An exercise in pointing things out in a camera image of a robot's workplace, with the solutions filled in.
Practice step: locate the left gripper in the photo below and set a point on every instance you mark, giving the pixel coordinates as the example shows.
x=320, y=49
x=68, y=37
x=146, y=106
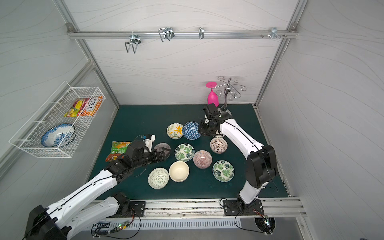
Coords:
x=154, y=155

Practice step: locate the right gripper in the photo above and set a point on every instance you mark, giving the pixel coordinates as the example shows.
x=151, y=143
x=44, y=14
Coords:
x=208, y=127

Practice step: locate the blue triangle bowl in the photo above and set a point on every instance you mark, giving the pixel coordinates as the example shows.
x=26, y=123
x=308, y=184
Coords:
x=190, y=130

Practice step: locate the purple striped bowl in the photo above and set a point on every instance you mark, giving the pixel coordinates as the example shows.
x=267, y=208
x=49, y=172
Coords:
x=165, y=148

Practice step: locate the yellow flower bowl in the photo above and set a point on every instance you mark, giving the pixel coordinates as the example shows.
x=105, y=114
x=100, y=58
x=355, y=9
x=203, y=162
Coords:
x=175, y=131

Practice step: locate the cream bowl front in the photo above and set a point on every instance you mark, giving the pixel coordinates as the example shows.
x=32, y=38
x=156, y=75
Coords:
x=179, y=171

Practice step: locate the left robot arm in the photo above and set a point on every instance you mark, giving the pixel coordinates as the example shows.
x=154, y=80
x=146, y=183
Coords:
x=63, y=219

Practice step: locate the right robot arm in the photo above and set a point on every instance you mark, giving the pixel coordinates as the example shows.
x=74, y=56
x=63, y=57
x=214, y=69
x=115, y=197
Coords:
x=261, y=161

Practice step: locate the green snack bag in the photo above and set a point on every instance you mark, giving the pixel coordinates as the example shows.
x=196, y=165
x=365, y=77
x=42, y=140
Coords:
x=117, y=149

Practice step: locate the brown lattice bowl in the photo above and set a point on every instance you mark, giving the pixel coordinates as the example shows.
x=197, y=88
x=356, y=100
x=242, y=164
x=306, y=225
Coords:
x=218, y=145

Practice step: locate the pink plastic goblet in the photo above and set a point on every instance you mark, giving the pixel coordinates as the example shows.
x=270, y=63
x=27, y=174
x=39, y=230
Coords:
x=212, y=97

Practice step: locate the green lattice bowl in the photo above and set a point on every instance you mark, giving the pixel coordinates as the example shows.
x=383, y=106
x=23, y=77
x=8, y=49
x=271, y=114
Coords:
x=158, y=178

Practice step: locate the pink striped bowl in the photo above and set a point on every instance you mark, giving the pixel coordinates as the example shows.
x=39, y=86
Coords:
x=202, y=159

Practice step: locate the green leaf bowl centre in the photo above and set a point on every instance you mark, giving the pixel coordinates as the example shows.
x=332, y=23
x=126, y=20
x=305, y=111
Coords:
x=184, y=152

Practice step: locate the green leaf bowl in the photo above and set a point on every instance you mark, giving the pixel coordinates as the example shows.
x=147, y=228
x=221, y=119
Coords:
x=223, y=171
x=184, y=152

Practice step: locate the chrome glass holder stand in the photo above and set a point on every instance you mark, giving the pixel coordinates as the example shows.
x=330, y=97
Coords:
x=229, y=90

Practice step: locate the green leaf bowl right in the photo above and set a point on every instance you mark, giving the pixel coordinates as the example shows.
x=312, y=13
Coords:
x=223, y=171

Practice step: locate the colourful snack packet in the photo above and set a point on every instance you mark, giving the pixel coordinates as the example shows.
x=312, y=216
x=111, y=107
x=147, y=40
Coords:
x=86, y=107

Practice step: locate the blue white porcelain bowl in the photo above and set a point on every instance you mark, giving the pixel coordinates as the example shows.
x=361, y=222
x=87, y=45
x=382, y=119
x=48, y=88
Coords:
x=59, y=136

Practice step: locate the small metal hook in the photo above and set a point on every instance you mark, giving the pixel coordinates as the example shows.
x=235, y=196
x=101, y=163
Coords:
x=201, y=33

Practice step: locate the metal hook centre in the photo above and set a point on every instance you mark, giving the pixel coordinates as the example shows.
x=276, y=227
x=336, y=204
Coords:
x=166, y=33

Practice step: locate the metal hook right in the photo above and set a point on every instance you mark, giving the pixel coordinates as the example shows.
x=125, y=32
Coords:
x=274, y=35

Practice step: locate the double metal hook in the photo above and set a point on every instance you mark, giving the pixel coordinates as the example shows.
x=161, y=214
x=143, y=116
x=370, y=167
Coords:
x=132, y=44

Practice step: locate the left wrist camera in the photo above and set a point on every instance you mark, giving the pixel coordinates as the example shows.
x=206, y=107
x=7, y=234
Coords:
x=148, y=140

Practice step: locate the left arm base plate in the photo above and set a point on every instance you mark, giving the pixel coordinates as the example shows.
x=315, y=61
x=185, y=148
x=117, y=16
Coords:
x=136, y=208

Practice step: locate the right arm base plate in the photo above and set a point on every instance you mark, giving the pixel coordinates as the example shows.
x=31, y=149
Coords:
x=239, y=208

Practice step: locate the white wire basket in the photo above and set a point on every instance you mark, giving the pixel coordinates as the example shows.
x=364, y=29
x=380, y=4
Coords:
x=51, y=114

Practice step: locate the aluminium cross rail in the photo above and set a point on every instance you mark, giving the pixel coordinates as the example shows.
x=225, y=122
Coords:
x=179, y=35

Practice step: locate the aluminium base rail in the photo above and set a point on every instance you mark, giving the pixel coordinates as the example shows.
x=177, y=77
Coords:
x=185, y=209

